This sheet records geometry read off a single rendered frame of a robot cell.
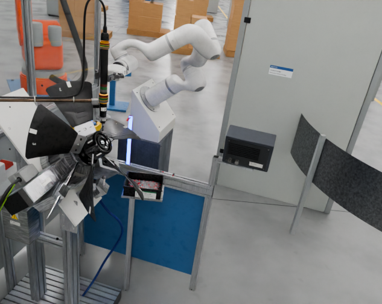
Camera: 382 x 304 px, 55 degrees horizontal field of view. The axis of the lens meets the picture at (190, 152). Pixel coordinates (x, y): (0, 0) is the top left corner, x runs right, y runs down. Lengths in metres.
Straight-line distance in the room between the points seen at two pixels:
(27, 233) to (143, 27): 9.44
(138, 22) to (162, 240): 9.04
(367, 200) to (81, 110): 2.01
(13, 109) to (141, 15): 9.31
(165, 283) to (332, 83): 2.12
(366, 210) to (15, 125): 2.30
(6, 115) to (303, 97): 2.44
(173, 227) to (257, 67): 1.65
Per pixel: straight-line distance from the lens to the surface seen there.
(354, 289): 3.23
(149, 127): 2.46
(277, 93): 3.44
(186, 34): 1.88
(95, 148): 1.75
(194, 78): 2.31
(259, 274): 3.00
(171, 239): 2.54
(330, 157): 3.03
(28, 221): 2.05
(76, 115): 1.86
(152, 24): 11.09
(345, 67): 3.41
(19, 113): 1.94
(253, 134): 2.03
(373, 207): 2.88
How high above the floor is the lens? 2.02
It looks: 27 degrees down
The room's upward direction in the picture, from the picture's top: 8 degrees clockwise
